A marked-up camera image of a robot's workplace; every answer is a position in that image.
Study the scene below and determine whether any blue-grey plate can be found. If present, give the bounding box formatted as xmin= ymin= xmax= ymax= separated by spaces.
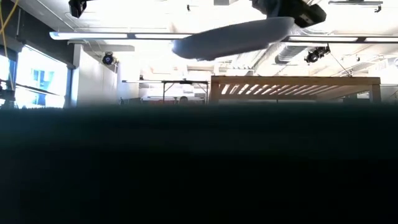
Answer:
xmin=171 ymin=16 xmax=295 ymax=62

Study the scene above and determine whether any dark green plate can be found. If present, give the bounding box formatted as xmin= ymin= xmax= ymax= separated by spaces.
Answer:
xmin=0 ymin=103 xmax=398 ymax=224

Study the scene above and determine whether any wooden slatted shelf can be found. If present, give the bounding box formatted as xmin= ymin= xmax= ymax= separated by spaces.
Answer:
xmin=210 ymin=75 xmax=382 ymax=105

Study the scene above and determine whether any black round ceiling fixture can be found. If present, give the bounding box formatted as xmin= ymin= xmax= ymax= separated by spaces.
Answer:
xmin=101 ymin=52 xmax=116 ymax=66
xmin=304 ymin=45 xmax=331 ymax=64

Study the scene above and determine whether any black-framed background table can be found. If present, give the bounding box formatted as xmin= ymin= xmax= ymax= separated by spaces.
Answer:
xmin=121 ymin=79 xmax=210 ymax=105

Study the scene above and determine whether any large bright window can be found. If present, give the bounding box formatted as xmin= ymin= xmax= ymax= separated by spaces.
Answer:
xmin=0 ymin=45 xmax=74 ymax=109

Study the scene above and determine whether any black equipment stand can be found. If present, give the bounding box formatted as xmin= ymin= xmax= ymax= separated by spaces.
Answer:
xmin=0 ymin=79 xmax=16 ymax=110

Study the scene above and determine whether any silver ventilation duct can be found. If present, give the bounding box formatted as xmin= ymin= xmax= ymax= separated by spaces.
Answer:
xmin=253 ymin=27 xmax=312 ymax=71

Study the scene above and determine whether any ceiling track rail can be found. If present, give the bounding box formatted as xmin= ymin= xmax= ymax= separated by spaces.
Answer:
xmin=328 ymin=0 xmax=384 ymax=14

